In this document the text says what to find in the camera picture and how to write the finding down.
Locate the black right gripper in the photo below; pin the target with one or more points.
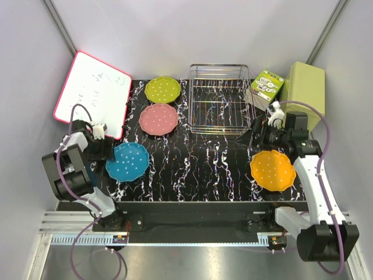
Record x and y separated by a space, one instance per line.
259 126

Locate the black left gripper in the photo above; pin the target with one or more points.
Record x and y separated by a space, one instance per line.
102 149

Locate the blue polka dot plate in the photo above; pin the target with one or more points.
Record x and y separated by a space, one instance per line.
130 162

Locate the pink polka dot plate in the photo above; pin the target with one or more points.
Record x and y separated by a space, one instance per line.
158 119

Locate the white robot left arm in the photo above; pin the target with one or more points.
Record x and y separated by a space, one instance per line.
71 178

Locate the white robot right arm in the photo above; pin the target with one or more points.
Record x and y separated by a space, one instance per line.
287 153

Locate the orange polka dot plate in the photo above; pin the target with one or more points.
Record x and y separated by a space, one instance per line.
272 170

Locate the green printed cardboard box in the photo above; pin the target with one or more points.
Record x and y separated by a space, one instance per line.
263 90

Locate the pink framed whiteboard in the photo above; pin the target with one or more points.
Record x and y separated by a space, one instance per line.
102 89

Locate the pale green bin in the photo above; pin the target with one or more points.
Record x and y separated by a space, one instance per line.
304 83

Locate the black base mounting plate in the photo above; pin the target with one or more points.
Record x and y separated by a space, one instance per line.
198 222

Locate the green polka dot plate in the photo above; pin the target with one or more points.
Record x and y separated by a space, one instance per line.
162 90

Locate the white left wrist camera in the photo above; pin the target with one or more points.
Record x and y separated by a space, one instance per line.
98 131

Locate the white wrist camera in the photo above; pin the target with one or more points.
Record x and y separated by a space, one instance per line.
98 131
275 114

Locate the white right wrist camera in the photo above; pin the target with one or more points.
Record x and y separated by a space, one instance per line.
275 114

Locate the metal wire dish rack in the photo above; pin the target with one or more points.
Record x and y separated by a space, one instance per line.
218 99

